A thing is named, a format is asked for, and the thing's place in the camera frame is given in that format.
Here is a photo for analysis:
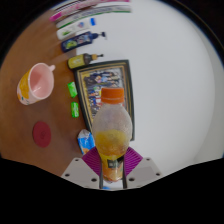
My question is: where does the dark blue pump bottle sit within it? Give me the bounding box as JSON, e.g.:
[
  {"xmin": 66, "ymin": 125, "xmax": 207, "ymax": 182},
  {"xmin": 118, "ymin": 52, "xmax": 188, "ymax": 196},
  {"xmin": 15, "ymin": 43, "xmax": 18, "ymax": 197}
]
[{"xmin": 60, "ymin": 30, "xmax": 107, "ymax": 53}]

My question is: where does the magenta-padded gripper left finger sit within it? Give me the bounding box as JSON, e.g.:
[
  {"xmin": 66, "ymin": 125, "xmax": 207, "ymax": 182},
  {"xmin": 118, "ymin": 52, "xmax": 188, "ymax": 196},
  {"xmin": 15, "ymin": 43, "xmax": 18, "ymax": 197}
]
[{"xmin": 60, "ymin": 146, "xmax": 102, "ymax": 190}]

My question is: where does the white shampoo bottle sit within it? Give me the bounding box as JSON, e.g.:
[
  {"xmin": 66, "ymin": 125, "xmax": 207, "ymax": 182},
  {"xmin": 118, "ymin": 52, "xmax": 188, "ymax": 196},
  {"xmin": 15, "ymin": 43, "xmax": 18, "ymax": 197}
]
[{"xmin": 55, "ymin": 17, "xmax": 97, "ymax": 40}]

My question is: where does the white and green tube box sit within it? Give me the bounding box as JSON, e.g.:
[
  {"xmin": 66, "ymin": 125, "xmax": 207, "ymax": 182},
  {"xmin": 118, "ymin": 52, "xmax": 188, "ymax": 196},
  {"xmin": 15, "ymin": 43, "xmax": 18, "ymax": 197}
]
[{"xmin": 54, "ymin": 4, "xmax": 133, "ymax": 29}]

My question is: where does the flat round red coaster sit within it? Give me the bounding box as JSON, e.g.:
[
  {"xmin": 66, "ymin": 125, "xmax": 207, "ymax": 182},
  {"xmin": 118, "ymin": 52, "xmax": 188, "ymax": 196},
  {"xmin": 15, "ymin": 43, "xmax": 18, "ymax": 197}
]
[{"xmin": 32, "ymin": 120, "xmax": 53, "ymax": 149}]

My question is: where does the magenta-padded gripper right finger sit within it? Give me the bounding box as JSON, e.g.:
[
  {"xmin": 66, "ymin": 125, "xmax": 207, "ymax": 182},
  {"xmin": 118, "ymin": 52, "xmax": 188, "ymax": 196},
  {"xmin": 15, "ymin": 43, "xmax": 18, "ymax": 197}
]
[{"xmin": 122, "ymin": 146, "xmax": 164, "ymax": 190}]

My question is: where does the blue tissue pack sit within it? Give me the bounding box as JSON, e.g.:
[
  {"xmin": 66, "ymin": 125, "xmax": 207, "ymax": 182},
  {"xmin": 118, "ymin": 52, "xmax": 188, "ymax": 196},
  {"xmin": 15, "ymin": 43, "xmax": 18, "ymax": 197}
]
[{"xmin": 77, "ymin": 129, "xmax": 96, "ymax": 155}]

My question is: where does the small brown glass bottle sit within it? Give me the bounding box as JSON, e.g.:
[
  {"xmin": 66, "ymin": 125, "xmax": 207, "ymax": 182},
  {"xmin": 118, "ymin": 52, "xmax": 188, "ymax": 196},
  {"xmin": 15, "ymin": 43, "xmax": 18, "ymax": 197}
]
[{"xmin": 67, "ymin": 52, "xmax": 104, "ymax": 70}]

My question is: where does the pink and yellow mug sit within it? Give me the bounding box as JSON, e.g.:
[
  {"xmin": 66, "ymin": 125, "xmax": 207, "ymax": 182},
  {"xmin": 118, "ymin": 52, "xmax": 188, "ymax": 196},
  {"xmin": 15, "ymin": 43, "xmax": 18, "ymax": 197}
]
[{"xmin": 16, "ymin": 62, "xmax": 56, "ymax": 106}]

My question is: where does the orange-capped juice bottle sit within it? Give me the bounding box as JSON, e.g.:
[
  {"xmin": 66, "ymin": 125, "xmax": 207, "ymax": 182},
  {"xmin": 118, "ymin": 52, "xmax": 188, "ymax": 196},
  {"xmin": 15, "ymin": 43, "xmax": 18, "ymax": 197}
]
[{"xmin": 92, "ymin": 87, "xmax": 134, "ymax": 184}]

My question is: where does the framed group photo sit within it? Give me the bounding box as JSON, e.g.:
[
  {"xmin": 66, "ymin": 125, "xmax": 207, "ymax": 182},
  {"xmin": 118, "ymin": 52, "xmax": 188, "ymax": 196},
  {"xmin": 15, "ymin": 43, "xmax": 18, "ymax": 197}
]
[{"xmin": 73, "ymin": 59, "xmax": 136, "ymax": 142}]

